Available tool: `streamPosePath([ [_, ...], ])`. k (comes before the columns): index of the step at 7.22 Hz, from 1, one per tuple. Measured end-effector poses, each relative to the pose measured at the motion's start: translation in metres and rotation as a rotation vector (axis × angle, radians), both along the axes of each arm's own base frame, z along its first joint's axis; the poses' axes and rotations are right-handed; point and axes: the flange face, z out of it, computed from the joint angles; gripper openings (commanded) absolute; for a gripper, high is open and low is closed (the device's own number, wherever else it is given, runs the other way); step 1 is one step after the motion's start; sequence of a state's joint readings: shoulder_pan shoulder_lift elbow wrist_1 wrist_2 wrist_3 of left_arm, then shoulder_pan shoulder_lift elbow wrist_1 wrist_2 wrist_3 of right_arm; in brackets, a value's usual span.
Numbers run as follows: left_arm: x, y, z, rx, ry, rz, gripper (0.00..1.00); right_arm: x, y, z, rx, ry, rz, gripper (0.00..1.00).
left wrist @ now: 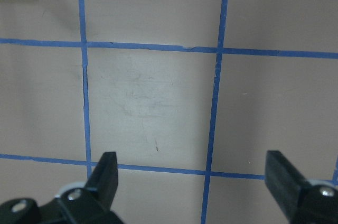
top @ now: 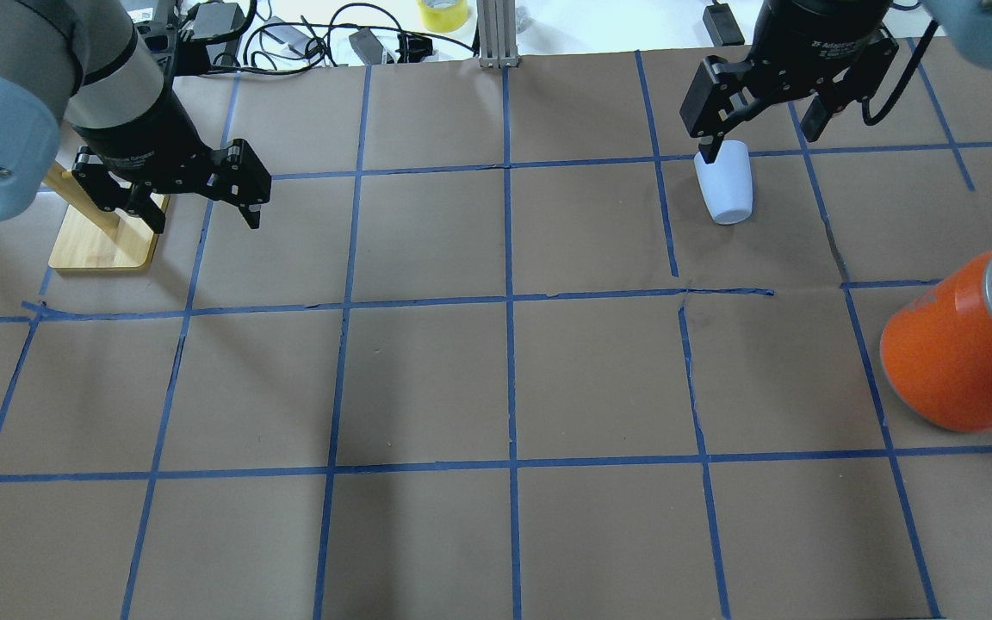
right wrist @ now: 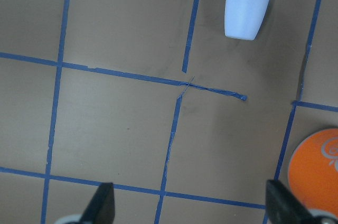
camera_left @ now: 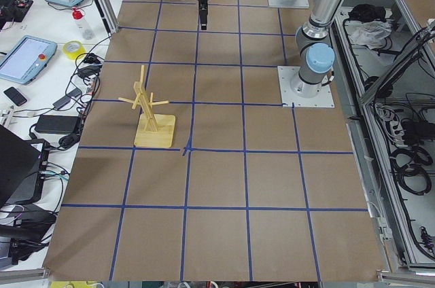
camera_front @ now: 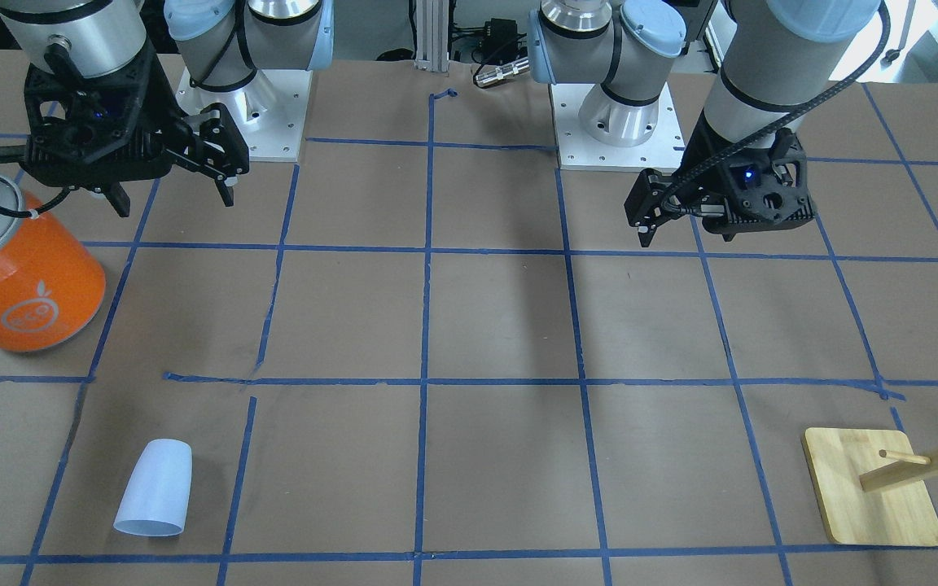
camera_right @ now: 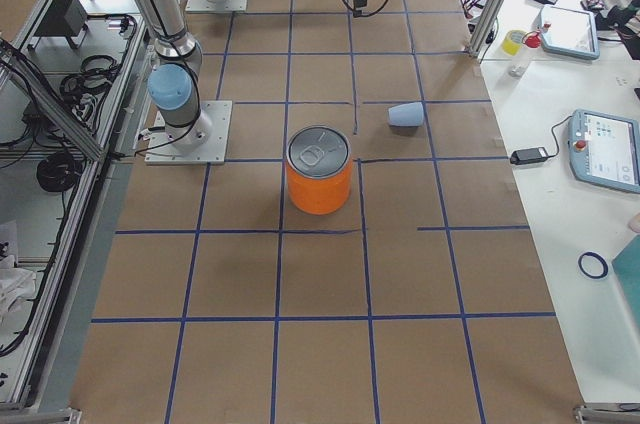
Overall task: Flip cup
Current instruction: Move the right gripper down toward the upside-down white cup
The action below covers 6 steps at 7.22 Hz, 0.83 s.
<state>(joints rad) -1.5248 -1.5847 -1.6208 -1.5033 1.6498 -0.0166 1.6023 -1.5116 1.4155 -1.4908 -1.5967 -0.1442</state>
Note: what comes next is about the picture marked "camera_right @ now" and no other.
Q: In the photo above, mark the red round object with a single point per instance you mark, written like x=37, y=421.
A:
x=532, y=40

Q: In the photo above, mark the large orange can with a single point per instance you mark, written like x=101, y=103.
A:
x=318, y=169

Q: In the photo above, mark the blue teach pendant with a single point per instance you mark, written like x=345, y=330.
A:
x=569, y=32
x=604, y=150

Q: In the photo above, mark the far blue teach pendant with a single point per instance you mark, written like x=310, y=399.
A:
x=569, y=32

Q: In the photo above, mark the black power adapter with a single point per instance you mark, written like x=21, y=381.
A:
x=528, y=156

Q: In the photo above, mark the light blue plastic cup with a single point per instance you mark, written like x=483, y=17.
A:
x=406, y=115

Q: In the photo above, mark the aluminium frame rail left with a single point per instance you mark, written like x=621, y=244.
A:
x=48, y=102

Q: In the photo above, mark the teal board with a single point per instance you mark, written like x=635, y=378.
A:
x=626, y=268

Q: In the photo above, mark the yellow tape roll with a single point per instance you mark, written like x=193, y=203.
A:
x=513, y=41

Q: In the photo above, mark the near blue teach pendant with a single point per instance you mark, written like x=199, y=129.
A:
x=604, y=150

